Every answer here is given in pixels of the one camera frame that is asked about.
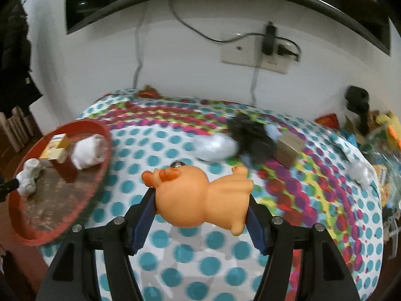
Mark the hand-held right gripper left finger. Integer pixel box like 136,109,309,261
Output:
36,186,157,301

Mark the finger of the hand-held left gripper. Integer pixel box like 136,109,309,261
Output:
0,177,19,199

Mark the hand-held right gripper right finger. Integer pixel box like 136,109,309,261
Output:
247,194,361,301

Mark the red round tray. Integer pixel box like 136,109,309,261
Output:
8,119,113,247

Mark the yellow medicine box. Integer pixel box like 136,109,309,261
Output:
39,134,68,160

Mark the orange rubber toy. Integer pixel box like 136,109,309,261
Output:
142,166,255,236

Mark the blue cloth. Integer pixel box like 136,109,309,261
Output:
265,125,281,141

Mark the wooden chair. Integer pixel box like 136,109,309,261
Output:
0,105,40,151

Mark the polka dot tablecloth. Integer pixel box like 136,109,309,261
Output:
39,88,384,301

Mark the crumpled white sock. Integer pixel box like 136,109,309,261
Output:
348,161,375,185

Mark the black jacket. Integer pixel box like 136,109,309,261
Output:
0,3,43,116

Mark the red packet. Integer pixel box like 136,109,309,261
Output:
315,114,339,129

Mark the red gold ornament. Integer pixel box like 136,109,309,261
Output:
139,85,160,98

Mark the clear plastic bag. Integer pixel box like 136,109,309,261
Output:
360,128,401,201

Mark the yellow plush toy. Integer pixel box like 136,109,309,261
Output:
374,111,401,148

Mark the black plug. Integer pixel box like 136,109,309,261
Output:
276,39,301,61

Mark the black power adapter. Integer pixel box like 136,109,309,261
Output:
261,21,278,56

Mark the black camera stand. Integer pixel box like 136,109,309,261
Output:
345,85,370,134

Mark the black hanging cable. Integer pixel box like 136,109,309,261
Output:
132,5,148,90

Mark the white wall socket plate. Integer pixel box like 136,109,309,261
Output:
221,31,298,75

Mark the black television cable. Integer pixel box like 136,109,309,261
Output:
169,0,267,43

